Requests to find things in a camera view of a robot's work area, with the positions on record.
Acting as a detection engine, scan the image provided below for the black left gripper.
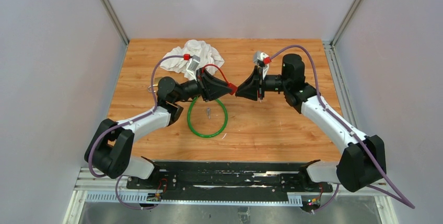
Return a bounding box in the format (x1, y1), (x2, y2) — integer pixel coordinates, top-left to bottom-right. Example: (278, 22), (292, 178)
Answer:
(173, 68), (232, 104)

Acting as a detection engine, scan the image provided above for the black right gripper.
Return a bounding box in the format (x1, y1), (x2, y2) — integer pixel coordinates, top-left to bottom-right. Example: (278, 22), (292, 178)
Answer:
(235, 66), (290, 101)

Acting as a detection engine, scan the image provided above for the red cable lock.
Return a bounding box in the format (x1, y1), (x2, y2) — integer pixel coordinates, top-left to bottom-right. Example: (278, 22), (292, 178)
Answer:
(203, 64), (238, 95)

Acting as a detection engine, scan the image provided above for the green cable lock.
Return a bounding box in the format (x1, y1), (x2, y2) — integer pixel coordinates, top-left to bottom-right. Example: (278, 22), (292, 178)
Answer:
(186, 98), (229, 138)

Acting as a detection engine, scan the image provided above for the brass padlock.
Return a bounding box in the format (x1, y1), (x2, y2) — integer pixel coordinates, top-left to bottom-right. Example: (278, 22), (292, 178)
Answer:
(147, 77), (162, 93)

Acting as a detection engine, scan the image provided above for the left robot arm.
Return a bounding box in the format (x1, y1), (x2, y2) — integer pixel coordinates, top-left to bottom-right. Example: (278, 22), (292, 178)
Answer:
(84, 68), (237, 189)

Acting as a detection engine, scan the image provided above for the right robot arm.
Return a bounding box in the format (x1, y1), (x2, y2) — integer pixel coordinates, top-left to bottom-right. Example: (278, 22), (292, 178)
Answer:
(235, 51), (386, 192)

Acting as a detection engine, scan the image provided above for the white crumpled cloth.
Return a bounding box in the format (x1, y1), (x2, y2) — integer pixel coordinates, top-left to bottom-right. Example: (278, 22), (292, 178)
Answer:
(160, 40), (225, 80)

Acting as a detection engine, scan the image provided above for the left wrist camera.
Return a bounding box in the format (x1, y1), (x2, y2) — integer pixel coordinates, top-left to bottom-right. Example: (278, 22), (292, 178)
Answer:
(186, 55), (201, 75)

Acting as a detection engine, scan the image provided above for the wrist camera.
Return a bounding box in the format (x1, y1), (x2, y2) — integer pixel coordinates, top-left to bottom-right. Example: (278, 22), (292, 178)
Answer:
(253, 51), (271, 79)
(186, 55), (201, 75)

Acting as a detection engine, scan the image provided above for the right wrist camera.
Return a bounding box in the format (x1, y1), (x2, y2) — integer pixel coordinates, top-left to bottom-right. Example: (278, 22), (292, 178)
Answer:
(253, 51), (271, 79)

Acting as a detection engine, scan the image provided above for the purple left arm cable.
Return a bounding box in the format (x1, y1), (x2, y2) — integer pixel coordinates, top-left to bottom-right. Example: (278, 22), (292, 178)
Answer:
(87, 54), (191, 211)

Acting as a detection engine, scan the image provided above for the aluminium frame post right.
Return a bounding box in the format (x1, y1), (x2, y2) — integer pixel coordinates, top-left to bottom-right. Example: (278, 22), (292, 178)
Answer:
(330, 0), (363, 48)

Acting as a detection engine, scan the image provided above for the aluminium frame post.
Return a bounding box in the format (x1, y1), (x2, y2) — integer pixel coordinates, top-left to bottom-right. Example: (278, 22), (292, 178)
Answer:
(330, 0), (363, 48)
(100, 0), (130, 47)

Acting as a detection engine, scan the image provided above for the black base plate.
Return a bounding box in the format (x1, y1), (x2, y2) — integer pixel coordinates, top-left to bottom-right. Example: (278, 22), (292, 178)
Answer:
(126, 161), (333, 206)

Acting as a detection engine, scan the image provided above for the aluminium frame post left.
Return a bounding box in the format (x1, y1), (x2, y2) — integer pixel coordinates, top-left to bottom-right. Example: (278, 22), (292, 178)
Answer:
(100, 0), (130, 47)

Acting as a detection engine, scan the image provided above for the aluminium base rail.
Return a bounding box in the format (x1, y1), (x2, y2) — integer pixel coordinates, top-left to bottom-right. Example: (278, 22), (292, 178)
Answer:
(63, 169), (398, 223)

